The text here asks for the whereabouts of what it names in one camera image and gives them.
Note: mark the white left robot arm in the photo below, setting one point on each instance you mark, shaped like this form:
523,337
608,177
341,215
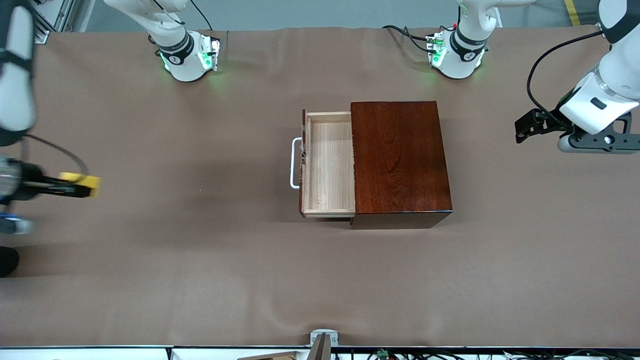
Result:
462,60

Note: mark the dark wooden cabinet box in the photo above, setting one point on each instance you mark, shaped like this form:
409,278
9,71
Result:
410,190

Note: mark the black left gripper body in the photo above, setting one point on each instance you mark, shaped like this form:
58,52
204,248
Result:
548,123

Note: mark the black round object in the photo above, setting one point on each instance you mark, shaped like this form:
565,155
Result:
7,262

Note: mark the yellow block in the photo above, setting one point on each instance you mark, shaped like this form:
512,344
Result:
95,186

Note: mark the yellow floor tape stripe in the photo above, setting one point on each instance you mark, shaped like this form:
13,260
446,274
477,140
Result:
574,15

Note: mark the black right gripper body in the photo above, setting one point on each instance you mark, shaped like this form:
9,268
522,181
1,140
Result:
30,178

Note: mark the brown table cloth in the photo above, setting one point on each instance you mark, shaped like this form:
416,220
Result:
200,275

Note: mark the aluminium frame profile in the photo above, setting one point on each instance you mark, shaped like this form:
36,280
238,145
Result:
42,36

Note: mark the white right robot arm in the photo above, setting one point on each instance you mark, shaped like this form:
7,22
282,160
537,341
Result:
182,67

